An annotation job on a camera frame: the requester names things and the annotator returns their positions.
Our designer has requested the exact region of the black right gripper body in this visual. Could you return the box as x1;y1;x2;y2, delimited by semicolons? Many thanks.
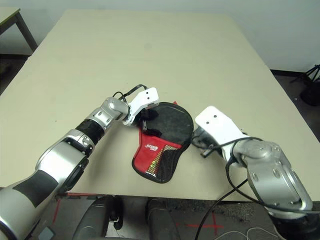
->
191;125;223;153

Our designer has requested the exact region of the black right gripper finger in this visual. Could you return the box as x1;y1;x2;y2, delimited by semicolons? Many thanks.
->
200;147;214;159

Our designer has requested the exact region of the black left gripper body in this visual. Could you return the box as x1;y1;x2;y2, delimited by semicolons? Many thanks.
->
139;106;151;131

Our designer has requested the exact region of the red black paddle case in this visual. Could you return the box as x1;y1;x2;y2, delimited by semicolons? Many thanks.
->
131;100;195;185

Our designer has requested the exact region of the grey robot right leg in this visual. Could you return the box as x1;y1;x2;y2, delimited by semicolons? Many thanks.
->
145;198;181;240

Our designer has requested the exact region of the grey robot leg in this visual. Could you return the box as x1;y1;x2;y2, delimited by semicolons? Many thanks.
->
145;198;181;240
71;195;125;240

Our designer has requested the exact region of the grey robot left leg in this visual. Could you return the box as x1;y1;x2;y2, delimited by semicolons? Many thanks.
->
71;195;125;240

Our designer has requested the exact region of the small grey blue block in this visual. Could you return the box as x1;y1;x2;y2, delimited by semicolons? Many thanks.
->
40;226;56;240

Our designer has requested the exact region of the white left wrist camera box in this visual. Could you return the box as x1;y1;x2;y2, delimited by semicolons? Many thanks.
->
121;86;160;127

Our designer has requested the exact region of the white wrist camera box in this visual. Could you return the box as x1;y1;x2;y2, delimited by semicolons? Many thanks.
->
121;86;160;127
194;105;251;164

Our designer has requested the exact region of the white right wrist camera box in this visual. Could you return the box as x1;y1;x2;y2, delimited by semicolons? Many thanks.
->
194;105;251;164

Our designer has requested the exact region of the black left wrist camera cable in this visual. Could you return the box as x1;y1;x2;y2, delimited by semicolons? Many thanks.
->
112;84;149;103

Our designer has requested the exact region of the black cable with inline connector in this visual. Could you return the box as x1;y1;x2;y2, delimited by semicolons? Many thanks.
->
224;136;315;215

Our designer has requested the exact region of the black hanging cable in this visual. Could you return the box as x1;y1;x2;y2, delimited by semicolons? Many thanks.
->
194;181;250;240

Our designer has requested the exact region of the thin white floor cable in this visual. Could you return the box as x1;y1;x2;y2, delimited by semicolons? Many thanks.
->
214;226;272;240

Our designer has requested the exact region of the black camera tripod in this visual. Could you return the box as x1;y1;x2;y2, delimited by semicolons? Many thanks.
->
289;64;320;85

